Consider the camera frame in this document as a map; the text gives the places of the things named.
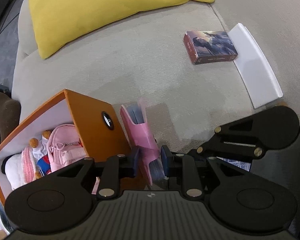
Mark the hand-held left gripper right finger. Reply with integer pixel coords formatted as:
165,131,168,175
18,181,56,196
161,145,243,198

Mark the white printed paper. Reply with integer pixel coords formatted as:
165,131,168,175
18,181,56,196
216,157,252,172

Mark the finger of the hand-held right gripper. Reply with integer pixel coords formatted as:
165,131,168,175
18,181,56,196
213,116,266,138
187,135,266,161

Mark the pink mini backpack pouch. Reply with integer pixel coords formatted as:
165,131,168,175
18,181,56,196
46,124,88,173

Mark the beige fabric sofa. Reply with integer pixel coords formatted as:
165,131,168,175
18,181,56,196
11,0,300,160

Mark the orange cardboard box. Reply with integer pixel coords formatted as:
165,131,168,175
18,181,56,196
0,89,132,205

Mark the yellow pillow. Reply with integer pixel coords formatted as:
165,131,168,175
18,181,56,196
27,0,215,60

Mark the picture printed card box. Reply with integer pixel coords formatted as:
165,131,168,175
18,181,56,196
183,30,239,66

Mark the long white box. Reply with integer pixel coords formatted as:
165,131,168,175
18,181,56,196
228,22,284,109

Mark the pink card holder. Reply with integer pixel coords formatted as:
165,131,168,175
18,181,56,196
120,99,163,188

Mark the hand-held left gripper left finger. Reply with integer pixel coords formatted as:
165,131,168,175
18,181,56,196
57,147,141,199

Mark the white plush toy pink striped hat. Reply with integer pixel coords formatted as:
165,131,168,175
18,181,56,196
1,145,40,191

